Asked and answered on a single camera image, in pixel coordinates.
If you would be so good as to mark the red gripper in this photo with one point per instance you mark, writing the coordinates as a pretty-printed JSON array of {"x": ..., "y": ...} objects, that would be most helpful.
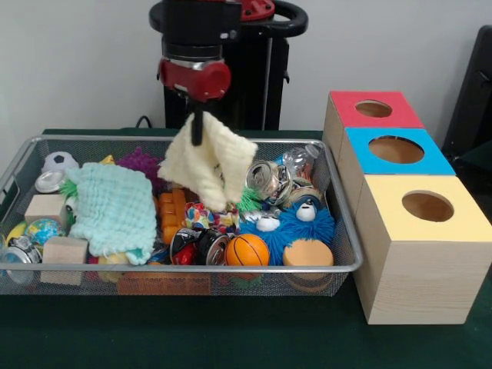
[{"x": 200, "y": 80}]

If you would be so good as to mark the cream waffle cloth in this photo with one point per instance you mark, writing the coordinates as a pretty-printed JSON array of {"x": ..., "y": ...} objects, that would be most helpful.
[{"x": 207, "y": 169}]

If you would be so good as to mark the mint green waffle cloth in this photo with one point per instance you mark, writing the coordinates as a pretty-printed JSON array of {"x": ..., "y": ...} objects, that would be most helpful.
[{"x": 111, "y": 207}]

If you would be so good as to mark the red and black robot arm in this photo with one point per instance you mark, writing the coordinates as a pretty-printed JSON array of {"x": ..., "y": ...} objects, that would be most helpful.
[{"x": 192, "y": 23}]

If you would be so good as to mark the shallow clear mesh bin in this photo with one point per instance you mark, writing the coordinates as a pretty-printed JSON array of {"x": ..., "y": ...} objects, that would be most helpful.
[{"x": 269, "y": 286}]

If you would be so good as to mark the wooden box with three holes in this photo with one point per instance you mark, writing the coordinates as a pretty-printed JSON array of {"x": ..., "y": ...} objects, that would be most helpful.
[{"x": 423, "y": 284}]

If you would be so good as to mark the purple spiky ball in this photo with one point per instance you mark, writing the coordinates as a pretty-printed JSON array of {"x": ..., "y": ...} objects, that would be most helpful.
[{"x": 138, "y": 161}]

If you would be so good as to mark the crushed drink can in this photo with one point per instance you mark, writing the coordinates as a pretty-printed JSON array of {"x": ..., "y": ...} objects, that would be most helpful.
[{"x": 265, "y": 180}]

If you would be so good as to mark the orange plastic building block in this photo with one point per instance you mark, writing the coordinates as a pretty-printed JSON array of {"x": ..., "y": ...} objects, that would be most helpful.
[{"x": 171, "y": 219}]

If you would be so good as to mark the orange toy basketball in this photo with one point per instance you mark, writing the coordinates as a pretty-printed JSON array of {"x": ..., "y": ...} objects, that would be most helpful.
[{"x": 246, "y": 250}]

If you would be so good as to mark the small soccer ball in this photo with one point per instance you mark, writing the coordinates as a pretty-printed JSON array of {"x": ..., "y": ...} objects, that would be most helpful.
[{"x": 59, "y": 159}]

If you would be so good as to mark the blue fuzzy monster toy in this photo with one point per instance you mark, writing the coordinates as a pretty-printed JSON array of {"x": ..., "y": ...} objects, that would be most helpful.
[{"x": 303, "y": 234}]

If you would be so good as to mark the tan round foam disc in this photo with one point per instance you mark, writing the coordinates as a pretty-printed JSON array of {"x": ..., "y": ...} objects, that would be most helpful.
[{"x": 307, "y": 251}]

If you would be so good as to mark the dark green table cloth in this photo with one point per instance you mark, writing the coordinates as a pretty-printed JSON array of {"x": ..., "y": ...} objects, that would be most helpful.
[
  {"x": 230, "y": 338},
  {"x": 478, "y": 165}
]

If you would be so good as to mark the black chair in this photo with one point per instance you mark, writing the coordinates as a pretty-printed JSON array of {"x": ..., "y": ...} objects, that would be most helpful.
[{"x": 473, "y": 96}]

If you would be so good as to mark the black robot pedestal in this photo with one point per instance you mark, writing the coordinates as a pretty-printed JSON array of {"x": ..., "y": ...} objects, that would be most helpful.
[{"x": 261, "y": 77}]

